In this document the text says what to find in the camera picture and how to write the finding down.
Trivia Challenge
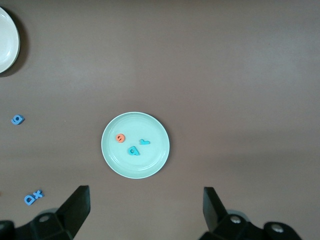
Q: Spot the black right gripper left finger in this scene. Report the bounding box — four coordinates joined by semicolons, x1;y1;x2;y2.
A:
0;185;90;240

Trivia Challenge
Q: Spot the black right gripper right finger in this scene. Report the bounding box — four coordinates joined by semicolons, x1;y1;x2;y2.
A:
197;187;303;240

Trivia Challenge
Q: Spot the teal foam letter a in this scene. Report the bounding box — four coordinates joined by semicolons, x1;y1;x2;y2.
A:
127;145;141;157

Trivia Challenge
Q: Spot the blue foam letter D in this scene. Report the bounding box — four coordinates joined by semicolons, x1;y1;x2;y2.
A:
24;194;37;206

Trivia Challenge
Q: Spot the mint green plate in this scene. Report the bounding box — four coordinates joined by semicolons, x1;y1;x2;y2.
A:
100;111;171;180

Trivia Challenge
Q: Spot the blue foam letter g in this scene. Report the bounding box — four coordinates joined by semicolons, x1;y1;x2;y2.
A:
10;114;26;126

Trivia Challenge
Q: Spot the beige plate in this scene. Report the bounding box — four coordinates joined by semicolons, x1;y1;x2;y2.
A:
0;6;21;75

